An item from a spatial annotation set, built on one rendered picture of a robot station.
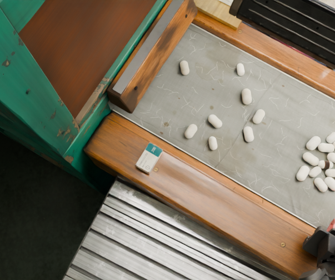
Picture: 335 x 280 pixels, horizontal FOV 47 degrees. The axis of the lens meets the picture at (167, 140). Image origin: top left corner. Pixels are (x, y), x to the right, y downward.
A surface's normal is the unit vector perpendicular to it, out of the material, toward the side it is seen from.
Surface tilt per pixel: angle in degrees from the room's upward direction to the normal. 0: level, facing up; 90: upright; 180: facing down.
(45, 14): 90
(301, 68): 0
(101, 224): 0
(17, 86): 90
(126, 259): 0
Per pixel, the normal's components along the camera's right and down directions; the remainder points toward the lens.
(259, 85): 0.03, -0.25
